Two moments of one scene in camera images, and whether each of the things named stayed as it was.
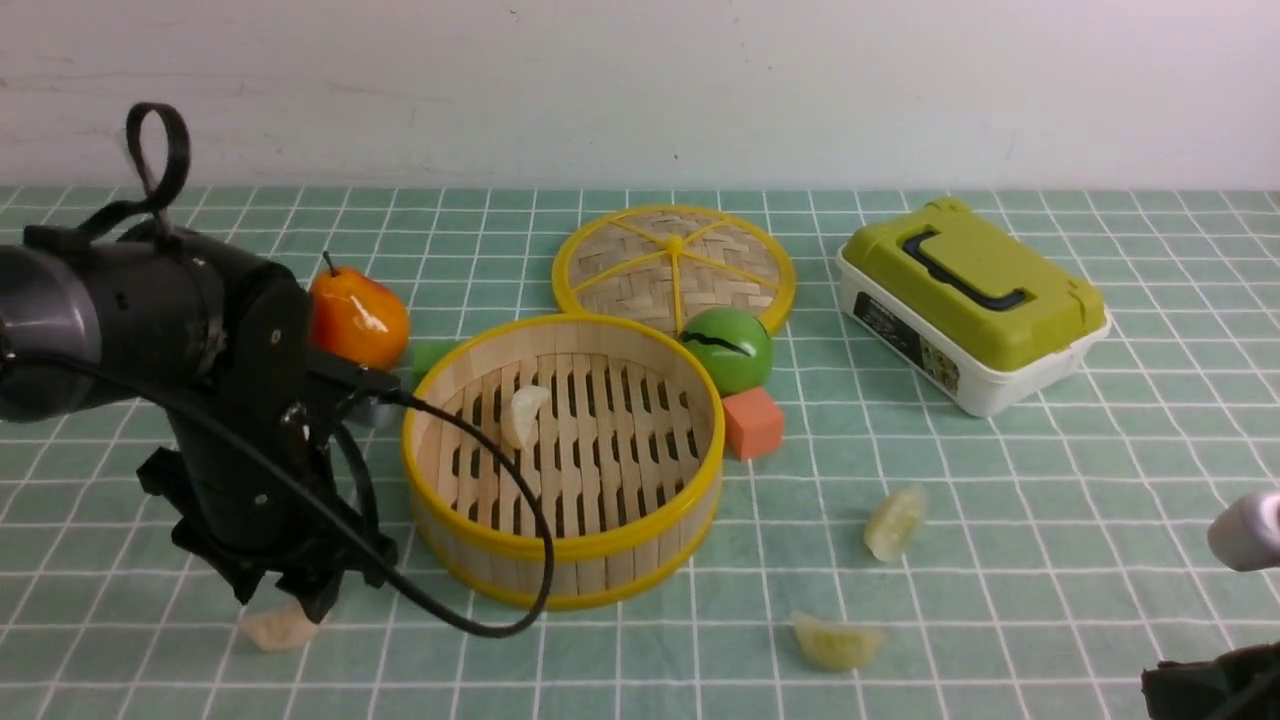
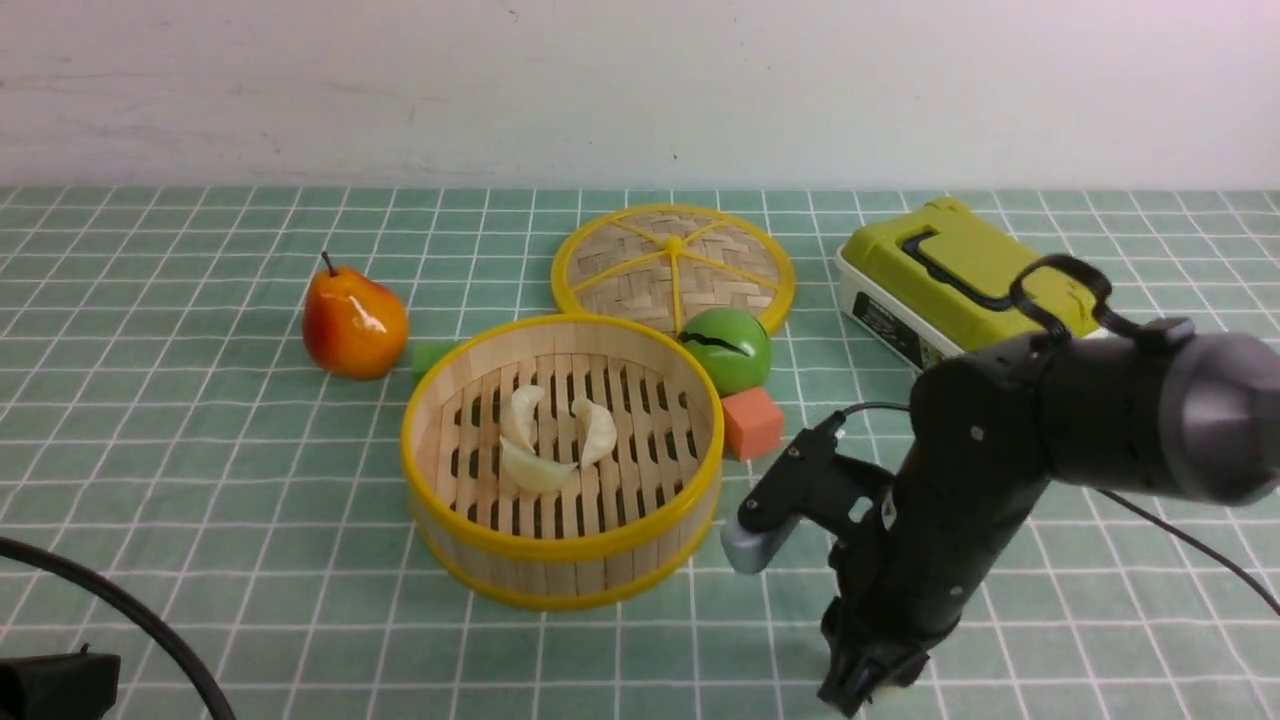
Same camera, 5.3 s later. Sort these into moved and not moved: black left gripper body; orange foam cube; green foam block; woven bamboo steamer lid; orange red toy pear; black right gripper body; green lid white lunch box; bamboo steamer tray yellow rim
Moved: black right gripper body; black left gripper body
Not moved: orange foam cube; woven bamboo steamer lid; orange red toy pear; green foam block; bamboo steamer tray yellow rim; green lid white lunch box
